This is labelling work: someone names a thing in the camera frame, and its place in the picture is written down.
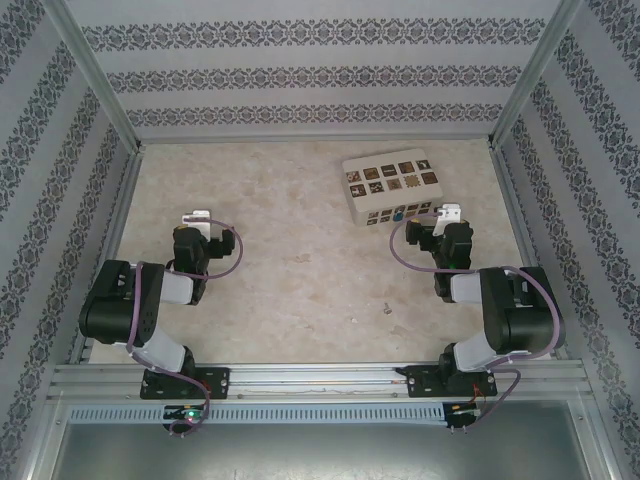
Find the blue padlock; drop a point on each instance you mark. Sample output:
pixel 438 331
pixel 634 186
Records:
pixel 398 216

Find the white box with picture tiles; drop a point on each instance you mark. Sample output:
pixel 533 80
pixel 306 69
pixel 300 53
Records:
pixel 390 175

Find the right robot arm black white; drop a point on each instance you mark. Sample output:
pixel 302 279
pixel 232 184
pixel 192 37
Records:
pixel 525 320

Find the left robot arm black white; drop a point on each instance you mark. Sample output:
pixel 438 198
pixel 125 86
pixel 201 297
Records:
pixel 115 310

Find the grey metal sheet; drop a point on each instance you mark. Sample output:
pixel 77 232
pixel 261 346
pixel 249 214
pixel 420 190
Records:
pixel 320 450

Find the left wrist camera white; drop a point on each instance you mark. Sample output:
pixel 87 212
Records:
pixel 199 221

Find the aluminium side rail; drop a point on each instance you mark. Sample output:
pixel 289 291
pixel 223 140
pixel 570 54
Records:
pixel 515 200
pixel 122 200

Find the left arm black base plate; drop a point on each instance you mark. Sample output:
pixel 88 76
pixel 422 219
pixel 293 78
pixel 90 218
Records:
pixel 215 382

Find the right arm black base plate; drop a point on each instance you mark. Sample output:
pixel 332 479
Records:
pixel 420 381

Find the aluminium mounting rail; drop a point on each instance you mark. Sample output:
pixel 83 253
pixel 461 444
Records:
pixel 320 382

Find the aluminium frame post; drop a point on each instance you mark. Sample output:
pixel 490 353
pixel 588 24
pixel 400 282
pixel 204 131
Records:
pixel 537 70
pixel 95 75

